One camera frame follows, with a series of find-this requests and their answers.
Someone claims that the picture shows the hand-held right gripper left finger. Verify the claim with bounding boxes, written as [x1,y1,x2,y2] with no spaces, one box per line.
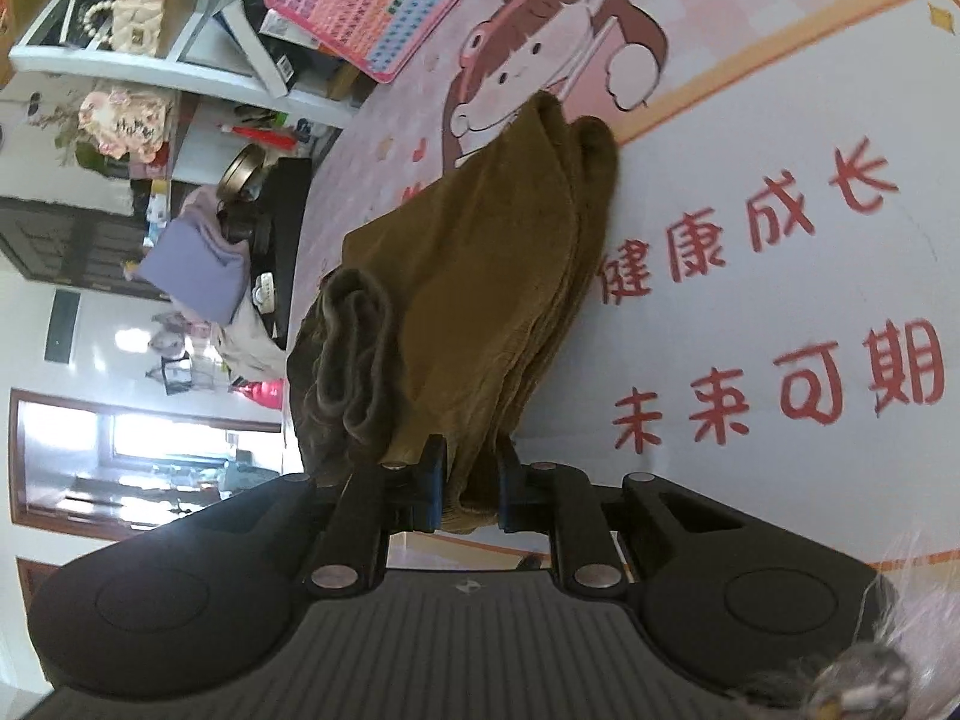
[201,433,449,600]

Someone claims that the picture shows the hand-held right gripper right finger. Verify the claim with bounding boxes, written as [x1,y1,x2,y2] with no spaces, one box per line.
[496,442,760,603]

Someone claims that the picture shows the brown corduroy pants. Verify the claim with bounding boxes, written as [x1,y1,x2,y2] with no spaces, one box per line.
[284,89,621,535]

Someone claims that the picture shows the black flat case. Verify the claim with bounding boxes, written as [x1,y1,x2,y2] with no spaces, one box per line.
[250,157,313,351]

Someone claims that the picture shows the wood framed window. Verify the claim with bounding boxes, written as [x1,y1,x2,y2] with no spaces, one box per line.
[10,388,285,542]

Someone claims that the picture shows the lilac cloth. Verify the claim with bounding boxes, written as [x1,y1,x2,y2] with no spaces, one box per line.
[138,197,250,325]

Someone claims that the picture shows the red tassel ornament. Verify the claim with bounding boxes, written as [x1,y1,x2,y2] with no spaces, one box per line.
[220,121,298,152]

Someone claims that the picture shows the white fluffy cuff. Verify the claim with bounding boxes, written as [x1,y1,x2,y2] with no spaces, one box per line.
[737,531,925,720]

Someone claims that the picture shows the pink checked cartoon desk mat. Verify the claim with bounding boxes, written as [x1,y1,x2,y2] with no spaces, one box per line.
[283,0,960,587]

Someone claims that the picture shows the pink learning tablet toy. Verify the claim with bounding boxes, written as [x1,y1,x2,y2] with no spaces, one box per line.
[262,0,520,86]

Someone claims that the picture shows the cream quilted handbag with pearls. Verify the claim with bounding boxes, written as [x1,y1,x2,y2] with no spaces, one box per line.
[81,0,164,55]

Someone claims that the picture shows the white frame wooden bookshelf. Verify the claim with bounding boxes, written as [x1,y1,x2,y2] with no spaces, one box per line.
[10,0,362,126]

